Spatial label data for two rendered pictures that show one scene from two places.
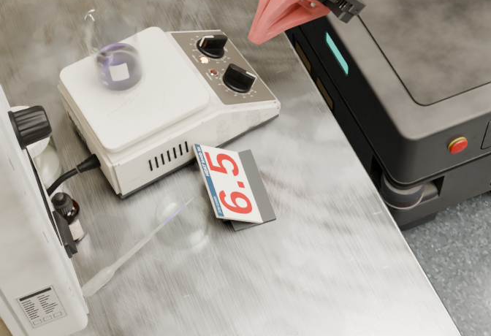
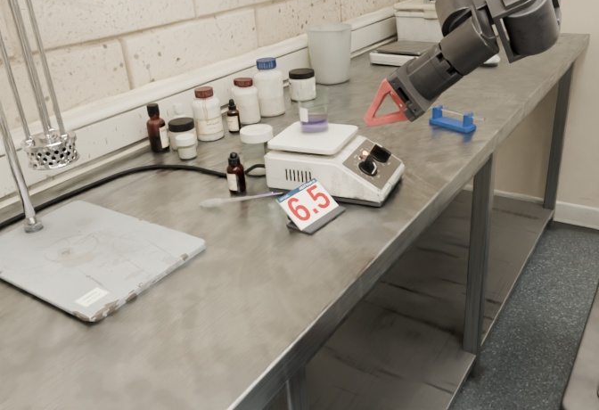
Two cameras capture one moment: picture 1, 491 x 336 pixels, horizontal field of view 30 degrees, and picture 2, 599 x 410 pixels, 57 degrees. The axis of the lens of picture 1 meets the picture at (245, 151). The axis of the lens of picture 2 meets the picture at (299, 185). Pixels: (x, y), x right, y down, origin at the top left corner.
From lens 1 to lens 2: 0.72 m
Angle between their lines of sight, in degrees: 50
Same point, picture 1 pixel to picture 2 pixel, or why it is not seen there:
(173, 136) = (303, 161)
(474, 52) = not seen: outside the picture
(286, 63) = (421, 196)
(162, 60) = (338, 134)
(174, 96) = (320, 143)
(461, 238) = not seen: outside the picture
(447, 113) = not seen: outside the picture
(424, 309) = (306, 309)
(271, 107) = (373, 190)
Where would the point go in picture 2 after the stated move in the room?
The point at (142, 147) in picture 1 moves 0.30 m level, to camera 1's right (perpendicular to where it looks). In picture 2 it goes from (284, 157) to (430, 220)
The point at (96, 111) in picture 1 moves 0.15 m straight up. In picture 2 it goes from (285, 134) to (277, 43)
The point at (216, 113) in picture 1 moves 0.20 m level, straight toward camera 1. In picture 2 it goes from (332, 164) to (223, 209)
